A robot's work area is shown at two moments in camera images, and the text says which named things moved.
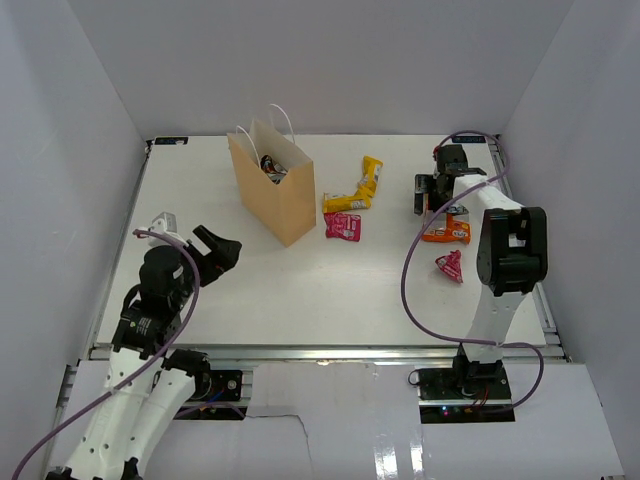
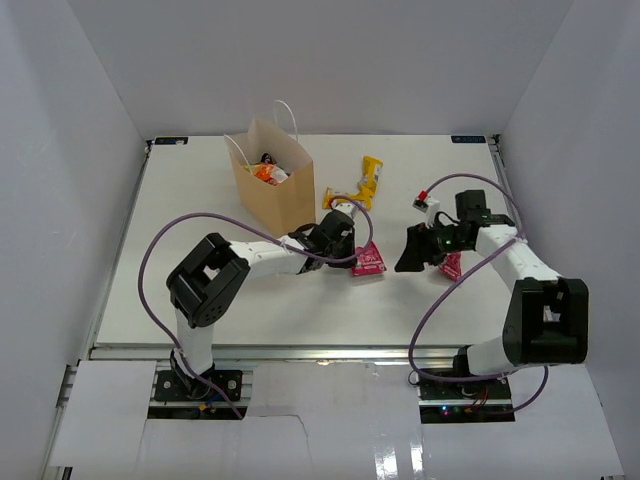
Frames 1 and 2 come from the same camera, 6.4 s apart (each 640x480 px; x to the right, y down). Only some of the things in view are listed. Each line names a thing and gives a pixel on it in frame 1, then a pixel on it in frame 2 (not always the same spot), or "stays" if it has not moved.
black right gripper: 428,184 -> 420,245
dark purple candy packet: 267,163 stays
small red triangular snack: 451,265 stays
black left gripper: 223,255 -> 349,240
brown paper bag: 275,181 stays
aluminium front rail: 422,353 stays
